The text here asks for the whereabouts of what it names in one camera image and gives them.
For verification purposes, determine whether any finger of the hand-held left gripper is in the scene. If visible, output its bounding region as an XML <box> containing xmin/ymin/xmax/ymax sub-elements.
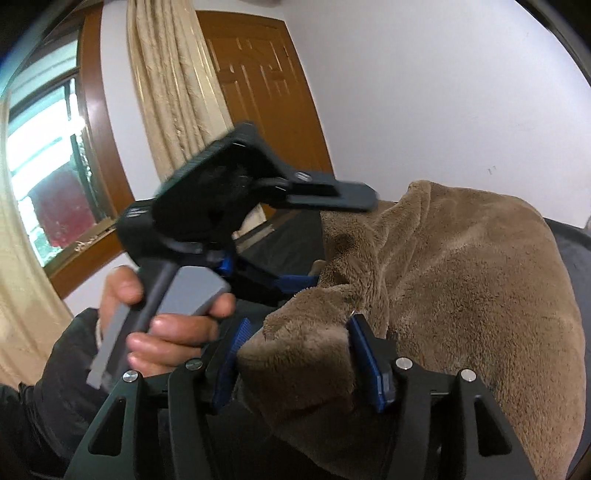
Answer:
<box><xmin>257</xmin><ymin>171</ymin><xmax>382</xmax><ymax>213</ymax></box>
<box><xmin>221</xmin><ymin>251</ymin><xmax>324</xmax><ymax>306</ymax></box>

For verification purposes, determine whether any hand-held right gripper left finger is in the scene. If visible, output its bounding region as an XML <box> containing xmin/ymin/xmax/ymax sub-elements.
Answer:
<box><xmin>65</xmin><ymin>318</ymin><xmax>254</xmax><ymax>480</ymax></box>

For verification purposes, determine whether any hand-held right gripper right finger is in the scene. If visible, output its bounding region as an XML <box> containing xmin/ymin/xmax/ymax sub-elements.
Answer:
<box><xmin>346</xmin><ymin>314</ymin><xmax>539</xmax><ymax>480</ymax></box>

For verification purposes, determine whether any brown fleece sweater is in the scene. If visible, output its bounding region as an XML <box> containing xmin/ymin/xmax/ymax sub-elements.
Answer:
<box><xmin>235</xmin><ymin>179</ymin><xmax>587</xmax><ymax>480</ymax></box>

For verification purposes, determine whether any person's left forearm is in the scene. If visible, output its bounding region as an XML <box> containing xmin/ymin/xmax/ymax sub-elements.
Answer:
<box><xmin>0</xmin><ymin>307</ymin><xmax>139</xmax><ymax>480</ymax></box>

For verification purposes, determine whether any person's left hand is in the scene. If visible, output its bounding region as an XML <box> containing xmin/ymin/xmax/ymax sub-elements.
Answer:
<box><xmin>98</xmin><ymin>267</ymin><xmax>236</xmax><ymax>377</ymax></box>

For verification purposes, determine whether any beige curtain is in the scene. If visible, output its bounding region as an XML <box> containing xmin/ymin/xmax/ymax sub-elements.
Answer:
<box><xmin>126</xmin><ymin>0</ymin><xmax>234</xmax><ymax>185</ymax></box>
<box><xmin>0</xmin><ymin>175</ymin><xmax>75</xmax><ymax>384</ymax></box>

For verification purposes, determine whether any panelled wooden door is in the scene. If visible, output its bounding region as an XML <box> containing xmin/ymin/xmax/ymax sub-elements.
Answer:
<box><xmin>196</xmin><ymin>10</ymin><xmax>333</xmax><ymax>232</ymax></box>

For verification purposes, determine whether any wooden framed window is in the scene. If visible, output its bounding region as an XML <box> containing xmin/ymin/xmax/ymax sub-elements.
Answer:
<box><xmin>0</xmin><ymin>4</ymin><xmax>137</xmax><ymax>301</ymax></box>

